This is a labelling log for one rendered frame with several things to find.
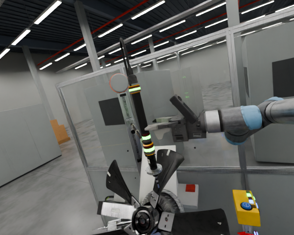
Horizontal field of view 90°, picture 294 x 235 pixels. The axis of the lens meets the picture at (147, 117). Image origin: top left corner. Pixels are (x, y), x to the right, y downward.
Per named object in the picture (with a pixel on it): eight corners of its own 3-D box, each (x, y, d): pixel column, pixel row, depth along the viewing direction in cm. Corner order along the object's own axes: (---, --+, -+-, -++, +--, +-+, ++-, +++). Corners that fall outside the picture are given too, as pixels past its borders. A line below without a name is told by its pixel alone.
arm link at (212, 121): (218, 112, 45) (216, 107, 53) (202, 114, 47) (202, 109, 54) (221, 135, 47) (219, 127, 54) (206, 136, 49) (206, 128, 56)
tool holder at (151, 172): (143, 167, 68) (138, 147, 66) (157, 162, 70) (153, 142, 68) (148, 177, 60) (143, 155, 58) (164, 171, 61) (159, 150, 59)
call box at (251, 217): (233, 203, 95) (232, 189, 93) (252, 204, 91) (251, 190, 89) (238, 226, 80) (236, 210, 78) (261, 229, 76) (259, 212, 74)
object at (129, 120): (127, 127, 127) (124, 118, 125) (135, 125, 128) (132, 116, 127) (128, 130, 117) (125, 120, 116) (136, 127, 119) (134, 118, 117)
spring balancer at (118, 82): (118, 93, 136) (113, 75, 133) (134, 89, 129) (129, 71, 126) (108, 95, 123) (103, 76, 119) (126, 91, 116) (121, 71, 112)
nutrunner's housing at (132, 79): (150, 174, 66) (123, 69, 56) (158, 171, 66) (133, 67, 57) (152, 179, 62) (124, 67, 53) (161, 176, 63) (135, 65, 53)
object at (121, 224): (144, 221, 81) (93, 231, 90) (143, 216, 82) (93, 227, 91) (142, 222, 79) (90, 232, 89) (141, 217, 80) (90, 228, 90)
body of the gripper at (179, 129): (171, 142, 53) (207, 140, 49) (166, 120, 52) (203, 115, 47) (175, 134, 60) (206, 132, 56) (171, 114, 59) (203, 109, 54)
